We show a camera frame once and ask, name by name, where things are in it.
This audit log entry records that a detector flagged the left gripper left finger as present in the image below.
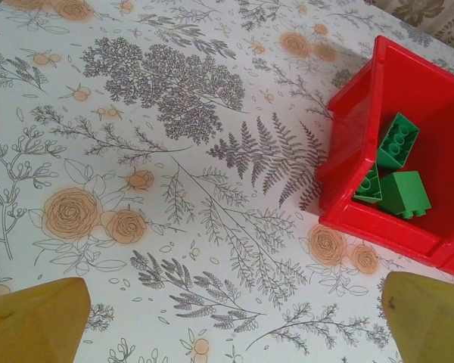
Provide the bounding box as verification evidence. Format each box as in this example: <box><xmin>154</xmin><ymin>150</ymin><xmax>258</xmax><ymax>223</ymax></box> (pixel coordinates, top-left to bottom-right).
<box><xmin>0</xmin><ymin>276</ymin><xmax>92</xmax><ymax>363</ymax></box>

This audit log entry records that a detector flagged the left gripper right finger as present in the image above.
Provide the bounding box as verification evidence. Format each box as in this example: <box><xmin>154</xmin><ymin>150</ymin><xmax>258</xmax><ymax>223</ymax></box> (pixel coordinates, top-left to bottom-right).
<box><xmin>381</xmin><ymin>271</ymin><xmax>454</xmax><ymax>363</ymax></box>

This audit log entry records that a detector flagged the small green lego brick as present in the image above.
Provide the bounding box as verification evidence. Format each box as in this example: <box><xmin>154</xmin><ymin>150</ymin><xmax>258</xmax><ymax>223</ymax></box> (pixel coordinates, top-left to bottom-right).
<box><xmin>376</xmin><ymin>170</ymin><xmax>433</xmax><ymax>221</ymax></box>

